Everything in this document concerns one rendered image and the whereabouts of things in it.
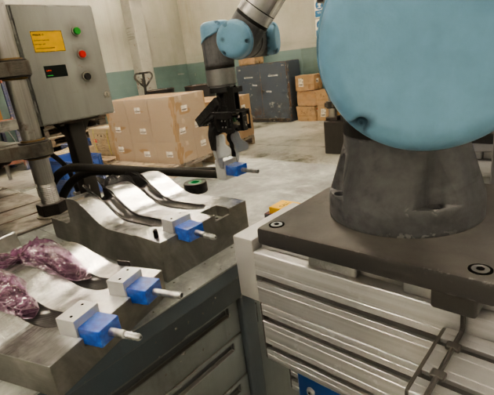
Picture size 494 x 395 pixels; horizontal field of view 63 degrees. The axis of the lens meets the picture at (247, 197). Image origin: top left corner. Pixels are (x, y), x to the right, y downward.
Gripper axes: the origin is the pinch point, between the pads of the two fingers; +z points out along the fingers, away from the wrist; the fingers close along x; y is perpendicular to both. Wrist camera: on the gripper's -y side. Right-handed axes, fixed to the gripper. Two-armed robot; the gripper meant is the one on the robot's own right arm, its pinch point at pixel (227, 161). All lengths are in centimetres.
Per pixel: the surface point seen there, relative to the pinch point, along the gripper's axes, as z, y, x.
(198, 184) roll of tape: 11.5, -22.6, 7.8
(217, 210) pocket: 7.3, 10.1, -15.7
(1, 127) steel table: 5, -352, 60
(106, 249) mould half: 12.5, -8.1, -36.0
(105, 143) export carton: 62, -461, 220
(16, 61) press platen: -34, -57, -25
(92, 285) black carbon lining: 10, 10, -49
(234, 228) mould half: 11.4, 14.3, -15.2
